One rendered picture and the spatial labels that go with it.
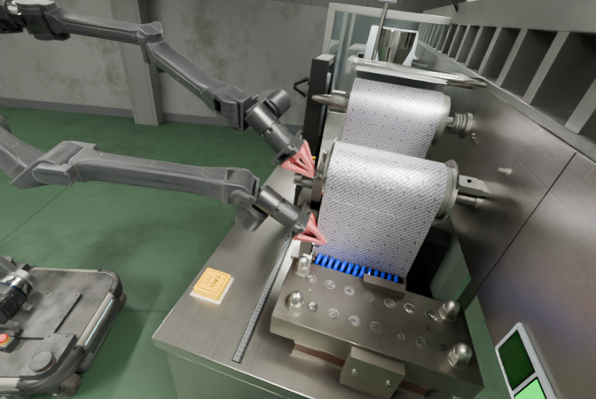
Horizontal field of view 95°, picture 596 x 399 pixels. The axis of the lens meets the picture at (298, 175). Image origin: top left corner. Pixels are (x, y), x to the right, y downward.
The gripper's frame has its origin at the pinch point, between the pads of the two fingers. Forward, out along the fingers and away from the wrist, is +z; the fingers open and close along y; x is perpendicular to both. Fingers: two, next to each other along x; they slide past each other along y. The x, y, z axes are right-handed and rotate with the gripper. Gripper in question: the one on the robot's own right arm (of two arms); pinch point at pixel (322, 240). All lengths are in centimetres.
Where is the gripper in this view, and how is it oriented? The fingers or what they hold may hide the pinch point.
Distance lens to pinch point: 70.5
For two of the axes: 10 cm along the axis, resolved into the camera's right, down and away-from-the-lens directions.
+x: 5.5, -6.3, -5.4
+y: -2.6, 4.8, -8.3
